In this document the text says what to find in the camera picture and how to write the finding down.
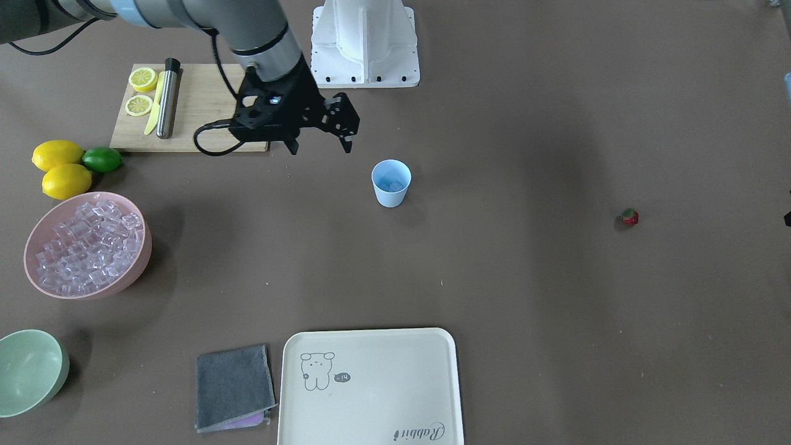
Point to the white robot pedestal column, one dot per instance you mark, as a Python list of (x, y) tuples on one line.
[(367, 31)]

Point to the green lime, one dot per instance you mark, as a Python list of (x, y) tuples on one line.
[(102, 159)]

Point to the lower lemon half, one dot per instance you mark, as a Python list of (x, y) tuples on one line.
[(138, 105)]

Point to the cream rabbit tray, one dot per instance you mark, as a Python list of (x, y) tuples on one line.
[(375, 386)]

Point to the green bowl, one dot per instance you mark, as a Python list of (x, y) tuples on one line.
[(34, 367)]

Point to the blue cup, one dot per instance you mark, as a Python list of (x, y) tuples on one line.
[(395, 169)]

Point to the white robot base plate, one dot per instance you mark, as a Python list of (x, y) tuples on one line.
[(399, 69)]

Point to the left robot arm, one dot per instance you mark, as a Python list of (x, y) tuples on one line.
[(787, 83)]

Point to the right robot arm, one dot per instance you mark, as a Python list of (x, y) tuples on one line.
[(257, 32)]

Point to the upper yellow lemon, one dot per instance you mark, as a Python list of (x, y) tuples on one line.
[(54, 153)]

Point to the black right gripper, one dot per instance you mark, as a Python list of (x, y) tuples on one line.
[(307, 91)]

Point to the grey folded cloth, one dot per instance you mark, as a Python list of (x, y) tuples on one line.
[(234, 389)]

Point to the upper lemon half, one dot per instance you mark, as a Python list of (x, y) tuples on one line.
[(143, 79)]

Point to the yellow lemon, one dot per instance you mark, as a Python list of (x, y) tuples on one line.
[(66, 181), (54, 153)]

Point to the lemon half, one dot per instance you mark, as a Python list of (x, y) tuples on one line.
[(143, 79), (138, 105)]

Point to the wooden cutting board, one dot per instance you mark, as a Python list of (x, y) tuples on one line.
[(202, 98)]

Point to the yellow plastic knife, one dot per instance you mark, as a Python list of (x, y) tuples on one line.
[(156, 105)]

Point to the red strawberry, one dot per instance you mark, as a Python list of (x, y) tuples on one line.
[(630, 216)]

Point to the pink bowl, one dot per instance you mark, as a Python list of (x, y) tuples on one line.
[(139, 259)]

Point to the lower yellow lemon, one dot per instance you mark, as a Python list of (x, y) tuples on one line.
[(66, 181)]

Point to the clear ice cube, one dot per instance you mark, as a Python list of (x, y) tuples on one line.
[(391, 185)]

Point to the pile of clear ice cubes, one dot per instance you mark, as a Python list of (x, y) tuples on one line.
[(86, 247)]

